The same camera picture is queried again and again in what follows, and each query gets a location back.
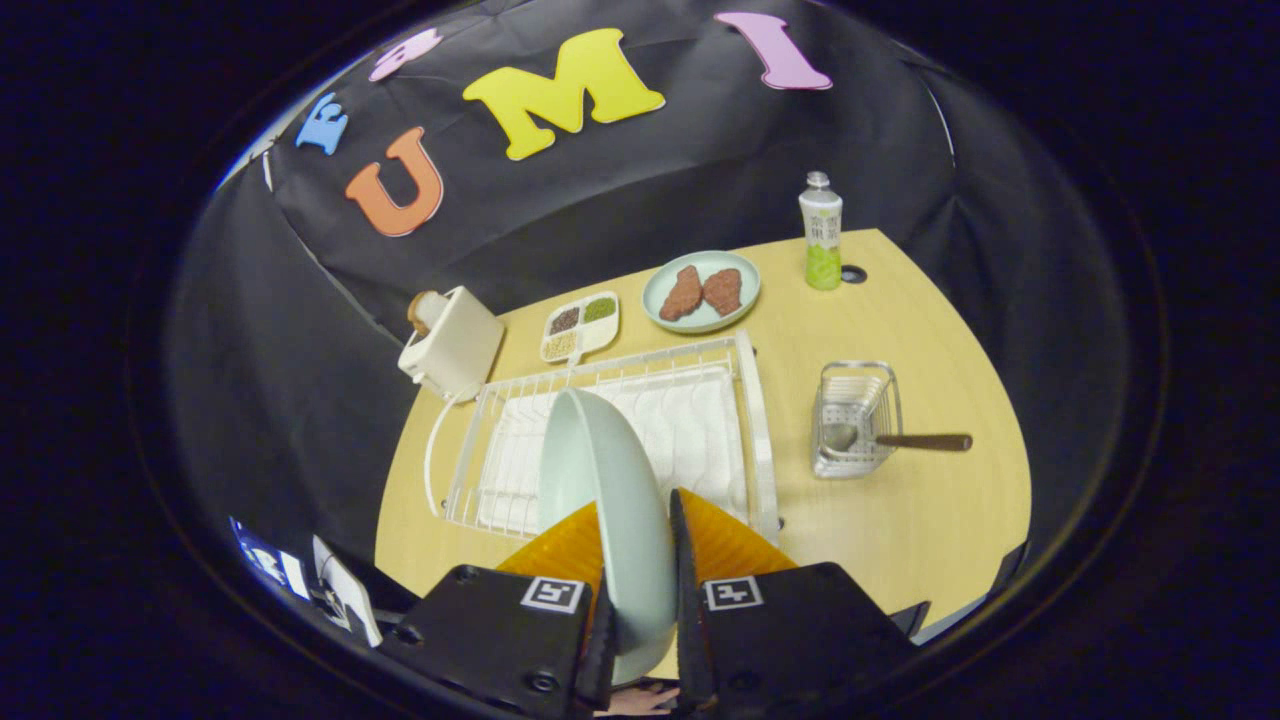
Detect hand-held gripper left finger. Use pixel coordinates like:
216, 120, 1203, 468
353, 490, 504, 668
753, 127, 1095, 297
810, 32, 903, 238
383, 502, 619, 717

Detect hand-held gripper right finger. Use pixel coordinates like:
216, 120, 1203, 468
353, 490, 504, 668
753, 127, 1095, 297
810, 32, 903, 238
667, 487, 917, 717

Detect pale green plate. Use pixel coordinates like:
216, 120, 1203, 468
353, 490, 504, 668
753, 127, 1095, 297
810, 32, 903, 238
642, 250, 762, 335
537, 388, 679, 687

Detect white wire dish rack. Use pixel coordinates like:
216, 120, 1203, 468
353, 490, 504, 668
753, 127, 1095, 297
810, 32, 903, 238
443, 330, 783, 546

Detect metal wire basket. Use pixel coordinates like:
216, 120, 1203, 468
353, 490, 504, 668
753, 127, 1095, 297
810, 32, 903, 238
812, 361, 903, 480

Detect wooden handled metal spoon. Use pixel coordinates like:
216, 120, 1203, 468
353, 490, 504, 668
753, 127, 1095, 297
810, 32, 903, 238
822, 422, 974, 453

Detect white flat panel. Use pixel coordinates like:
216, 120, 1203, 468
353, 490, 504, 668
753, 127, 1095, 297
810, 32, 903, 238
312, 535, 384, 648

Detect blue and white object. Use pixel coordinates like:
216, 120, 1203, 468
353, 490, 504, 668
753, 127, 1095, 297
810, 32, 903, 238
230, 515, 313, 601

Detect white toaster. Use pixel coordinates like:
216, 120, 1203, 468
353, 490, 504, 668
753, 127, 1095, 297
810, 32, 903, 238
398, 286, 507, 403

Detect white compartment seasoning tray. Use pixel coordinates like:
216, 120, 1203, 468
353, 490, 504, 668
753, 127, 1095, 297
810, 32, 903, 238
540, 291, 621, 365

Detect brown meat patty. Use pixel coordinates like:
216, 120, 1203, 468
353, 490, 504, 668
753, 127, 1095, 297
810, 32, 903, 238
702, 268, 744, 317
659, 265, 704, 322

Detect green drink bottle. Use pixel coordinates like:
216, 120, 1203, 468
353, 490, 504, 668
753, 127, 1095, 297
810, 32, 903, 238
798, 171, 844, 292

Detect white power cord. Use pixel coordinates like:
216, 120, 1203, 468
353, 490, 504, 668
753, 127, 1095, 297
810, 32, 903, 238
424, 385, 476, 518

